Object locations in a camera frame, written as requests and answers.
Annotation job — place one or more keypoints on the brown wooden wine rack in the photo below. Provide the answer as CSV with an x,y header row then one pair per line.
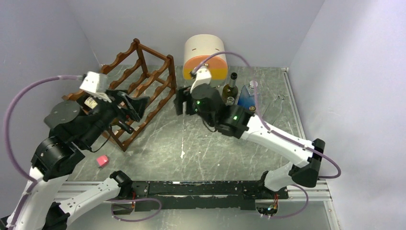
x,y
165,76

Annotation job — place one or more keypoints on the olive green wine bottle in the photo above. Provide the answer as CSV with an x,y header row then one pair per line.
x,y
230,90

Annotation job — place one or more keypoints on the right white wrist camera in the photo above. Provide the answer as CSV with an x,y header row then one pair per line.
x,y
200,76

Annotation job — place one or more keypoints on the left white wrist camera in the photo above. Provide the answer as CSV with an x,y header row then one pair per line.
x,y
96,85

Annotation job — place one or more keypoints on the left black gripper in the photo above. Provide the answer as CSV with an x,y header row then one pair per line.
x,y
124,113

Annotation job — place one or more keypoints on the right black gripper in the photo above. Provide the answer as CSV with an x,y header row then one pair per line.
x,y
184,94

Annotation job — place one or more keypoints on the clear bottle black gold cap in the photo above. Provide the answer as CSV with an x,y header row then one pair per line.
x,y
252,109

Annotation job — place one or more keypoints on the black base frame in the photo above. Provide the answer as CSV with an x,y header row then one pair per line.
x,y
245,195

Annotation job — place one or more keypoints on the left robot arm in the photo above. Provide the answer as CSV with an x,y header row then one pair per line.
x,y
71,132

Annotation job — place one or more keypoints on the dark green labelled wine bottle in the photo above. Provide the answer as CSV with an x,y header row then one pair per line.
x,y
87,102

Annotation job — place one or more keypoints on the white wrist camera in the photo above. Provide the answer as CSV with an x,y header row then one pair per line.
x,y
96,85
200,76

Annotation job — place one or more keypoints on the pink cube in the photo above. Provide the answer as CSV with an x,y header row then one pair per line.
x,y
102,161

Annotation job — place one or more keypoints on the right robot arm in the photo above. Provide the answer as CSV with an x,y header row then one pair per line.
x,y
304,156

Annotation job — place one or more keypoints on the blue glass bottle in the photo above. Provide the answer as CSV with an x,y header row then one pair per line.
x,y
247,95

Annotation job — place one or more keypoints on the cream orange yellow drawer cabinet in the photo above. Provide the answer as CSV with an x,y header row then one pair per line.
x,y
196,49

